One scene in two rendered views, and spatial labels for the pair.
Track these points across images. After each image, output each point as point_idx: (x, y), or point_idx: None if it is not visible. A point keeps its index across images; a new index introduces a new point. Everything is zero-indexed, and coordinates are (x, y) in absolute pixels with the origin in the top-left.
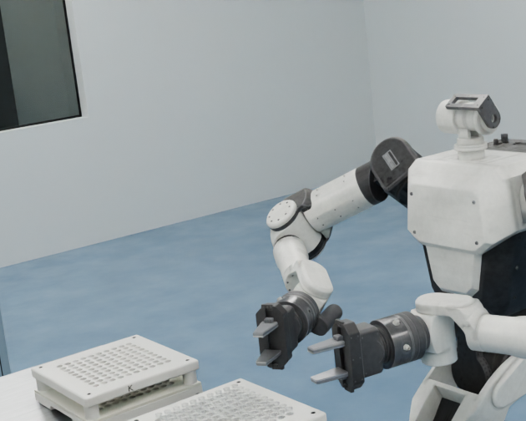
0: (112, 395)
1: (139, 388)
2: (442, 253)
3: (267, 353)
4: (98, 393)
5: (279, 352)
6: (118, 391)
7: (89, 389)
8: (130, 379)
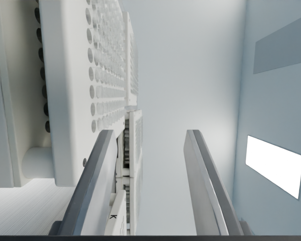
0: (116, 203)
1: (106, 224)
2: None
3: (103, 201)
4: (123, 199)
5: (86, 211)
6: (117, 207)
7: (124, 210)
8: (117, 229)
